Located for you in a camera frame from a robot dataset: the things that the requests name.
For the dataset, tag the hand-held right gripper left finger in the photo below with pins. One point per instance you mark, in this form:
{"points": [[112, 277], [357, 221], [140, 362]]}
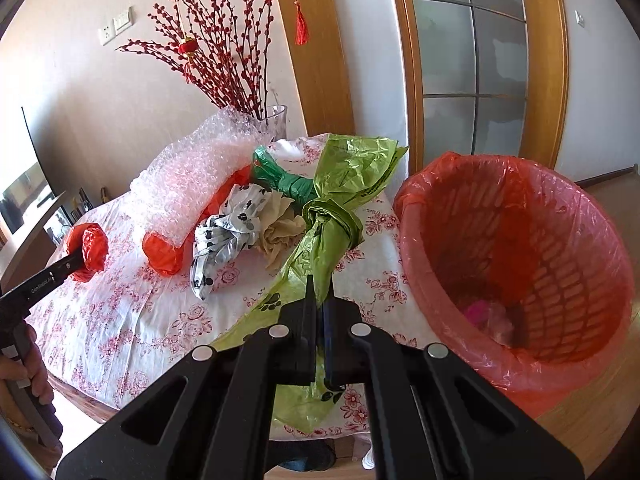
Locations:
{"points": [[300, 340]]}

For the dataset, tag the beige plastic bag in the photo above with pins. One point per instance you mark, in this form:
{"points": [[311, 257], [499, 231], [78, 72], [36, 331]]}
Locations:
{"points": [[280, 240]]}

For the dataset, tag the wooden door frame panel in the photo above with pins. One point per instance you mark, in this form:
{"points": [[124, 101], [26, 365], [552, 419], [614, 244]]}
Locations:
{"points": [[320, 70]]}

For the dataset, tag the white wall socket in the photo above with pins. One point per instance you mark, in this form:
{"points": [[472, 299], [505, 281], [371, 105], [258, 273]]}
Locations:
{"points": [[106, 34]]}

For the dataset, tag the white black-spotted plastic bag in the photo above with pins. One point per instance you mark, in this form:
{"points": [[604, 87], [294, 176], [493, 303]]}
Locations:
{"points": [[220, 240]]}

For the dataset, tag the red tassel wall ornament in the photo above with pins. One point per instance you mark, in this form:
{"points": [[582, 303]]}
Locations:
{"points": [[301, 30]]}

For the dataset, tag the red lantern ornament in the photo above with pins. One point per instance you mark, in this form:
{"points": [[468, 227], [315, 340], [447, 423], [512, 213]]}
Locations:
{"points": [[188, 47]]}

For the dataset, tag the small white wall switch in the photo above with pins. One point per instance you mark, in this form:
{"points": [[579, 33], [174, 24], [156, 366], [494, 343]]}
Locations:
{"points": [[580, 18]]}

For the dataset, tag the floral tablecloth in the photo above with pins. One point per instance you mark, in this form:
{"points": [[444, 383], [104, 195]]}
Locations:
{"points": [[125, 320]]}

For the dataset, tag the large red plastic bag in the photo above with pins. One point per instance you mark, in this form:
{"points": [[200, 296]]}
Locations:
{"points": [[165, 255]]}

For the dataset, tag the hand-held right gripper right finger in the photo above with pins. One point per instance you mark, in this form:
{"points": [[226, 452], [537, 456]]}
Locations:
{"points": [[340, 345]]}

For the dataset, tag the white light switch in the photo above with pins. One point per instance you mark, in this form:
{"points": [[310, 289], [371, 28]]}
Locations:
{"points": [[123, 19]]}

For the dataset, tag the red mesh waste basket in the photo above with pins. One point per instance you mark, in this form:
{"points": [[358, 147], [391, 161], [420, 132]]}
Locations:
{"points": [[575, 280]]}

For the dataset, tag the dark small desk items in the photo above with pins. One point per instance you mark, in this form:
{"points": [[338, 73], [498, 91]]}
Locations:
{"points": [[80, 205]]}

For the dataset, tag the dark green plastic bag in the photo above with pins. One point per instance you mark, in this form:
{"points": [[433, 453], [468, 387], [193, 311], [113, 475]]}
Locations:
{"points": [[285, 180]]}

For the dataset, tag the light green plastic bag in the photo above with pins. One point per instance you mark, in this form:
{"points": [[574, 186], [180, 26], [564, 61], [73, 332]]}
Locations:
{"points": [[350, 170]]}

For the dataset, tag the person's left hand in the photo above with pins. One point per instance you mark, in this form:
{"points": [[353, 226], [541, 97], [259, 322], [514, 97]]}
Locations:
{"points": [[36, 365]]}

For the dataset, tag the flat screen television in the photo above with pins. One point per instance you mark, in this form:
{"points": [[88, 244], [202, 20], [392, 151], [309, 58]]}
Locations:
{"points": [[20, 185]]}

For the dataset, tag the wooden framed glass door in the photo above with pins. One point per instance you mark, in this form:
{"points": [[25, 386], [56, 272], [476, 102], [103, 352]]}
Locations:
{"points": [[475, 60]]}

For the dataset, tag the clear bubble wrap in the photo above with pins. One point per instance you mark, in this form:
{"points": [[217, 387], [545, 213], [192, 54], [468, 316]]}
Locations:
{"points": [[200, 170]]}

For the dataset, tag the pink plastic wrapper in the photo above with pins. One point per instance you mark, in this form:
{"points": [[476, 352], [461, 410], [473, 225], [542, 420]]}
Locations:
{"points": [[477, 312]]}

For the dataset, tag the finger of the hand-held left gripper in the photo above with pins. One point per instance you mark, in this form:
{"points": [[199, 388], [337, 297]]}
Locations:
{"points": [[47, 282]]}

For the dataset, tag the red berry branches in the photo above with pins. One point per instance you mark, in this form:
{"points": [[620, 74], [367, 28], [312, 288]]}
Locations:
{"points": [[245, 95]]}

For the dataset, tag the small red plastic bag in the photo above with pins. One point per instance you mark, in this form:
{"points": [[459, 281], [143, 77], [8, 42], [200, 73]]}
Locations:
{"points": [[92, 250]]}

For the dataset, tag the glass vase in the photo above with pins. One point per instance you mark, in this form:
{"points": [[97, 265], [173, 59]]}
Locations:
{"points": [[275, 122]]}

